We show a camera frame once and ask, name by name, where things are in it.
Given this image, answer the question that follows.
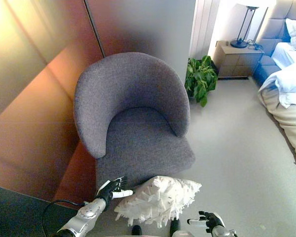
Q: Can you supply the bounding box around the dark grey ledge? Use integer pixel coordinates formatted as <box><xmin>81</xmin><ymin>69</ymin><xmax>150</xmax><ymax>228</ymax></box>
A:
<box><xmin>0</xmin><ymin>184</ymin><xmax>79</xmax><ymax>237</ymax></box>

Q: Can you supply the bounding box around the white feathery pillow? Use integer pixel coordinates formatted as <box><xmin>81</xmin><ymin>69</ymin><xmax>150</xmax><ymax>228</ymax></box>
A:
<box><xmin>114</xmin><ymin>175</ymin><xmax>202</xmax><ymax>228</ymax></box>

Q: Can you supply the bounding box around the padded beige bed headboard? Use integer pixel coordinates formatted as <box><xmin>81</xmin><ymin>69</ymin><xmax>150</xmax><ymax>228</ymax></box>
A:
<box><xmin>252</xmin><ymin>0</ymin><xmax>296</xmax><ymax>86</ymax></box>

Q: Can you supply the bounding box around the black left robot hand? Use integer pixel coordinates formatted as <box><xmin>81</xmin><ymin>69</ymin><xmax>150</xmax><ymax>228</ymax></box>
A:
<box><xmin>96</xmin><ymin>175</ymin><xmax>134</xmax><ymax>201</ymax></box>

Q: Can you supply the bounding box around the black stem table lamp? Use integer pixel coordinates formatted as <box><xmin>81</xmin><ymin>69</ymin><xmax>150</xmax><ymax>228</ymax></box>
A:
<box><xmin>230</xmin><ymin>0</ymin><xmax>269</xmax><ymax>49</ymax></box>

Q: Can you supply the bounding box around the green potted plant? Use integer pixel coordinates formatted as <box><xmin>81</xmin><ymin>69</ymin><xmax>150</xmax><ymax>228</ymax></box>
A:
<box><xmin>184</xmin><ymin>55</ymin><xmax>219</xmax><ymax>108</ymax></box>

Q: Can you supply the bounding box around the beige bedside cabinet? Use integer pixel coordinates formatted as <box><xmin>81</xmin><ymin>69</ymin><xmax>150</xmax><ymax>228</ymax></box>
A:
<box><xmin>215</xmin><ymin>40</ymin><xmax>265</xmax><ymax>79</ymax></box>

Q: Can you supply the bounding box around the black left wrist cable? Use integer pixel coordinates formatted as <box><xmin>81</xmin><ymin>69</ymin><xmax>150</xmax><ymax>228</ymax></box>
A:
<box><xmin>42</xmin><ymin>199</ymin><xmax>86</xmax><ymax>237</ymax></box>

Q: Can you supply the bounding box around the grey fabric tub armchair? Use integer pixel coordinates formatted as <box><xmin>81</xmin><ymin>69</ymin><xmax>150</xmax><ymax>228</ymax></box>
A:
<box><xmin>73</xmin><ymin>52</ymin><xmax>196</xmax><ymax>192</ymax></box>

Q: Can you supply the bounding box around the black cable on cabinet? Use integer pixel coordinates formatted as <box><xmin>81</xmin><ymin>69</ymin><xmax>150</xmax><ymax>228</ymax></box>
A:
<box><xmin>246</xmin><ymin>39</ymin><xmax>264</xmax><ymax>51</ymax></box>

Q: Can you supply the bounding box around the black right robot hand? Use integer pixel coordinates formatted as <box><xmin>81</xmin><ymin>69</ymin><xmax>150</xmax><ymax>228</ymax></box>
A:
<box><xmin>187</xmin><ymin>210</ymin><xmax>225</xmax><ymax>234</ymax></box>

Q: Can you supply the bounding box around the white bed duvet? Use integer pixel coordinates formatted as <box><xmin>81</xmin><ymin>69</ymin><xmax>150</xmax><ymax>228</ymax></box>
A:
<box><xmin>258</xmin><ymin>41</ymin><xmax>296</xmax><ymax>109</ymax></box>

